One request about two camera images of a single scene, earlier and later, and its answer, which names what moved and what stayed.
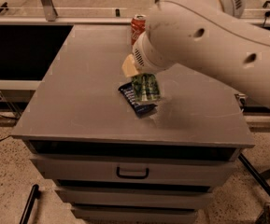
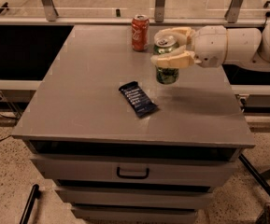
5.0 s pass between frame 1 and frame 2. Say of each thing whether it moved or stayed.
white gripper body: moved
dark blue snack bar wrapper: stayed
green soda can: moved
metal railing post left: stayed
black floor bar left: stayed
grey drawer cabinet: stayed
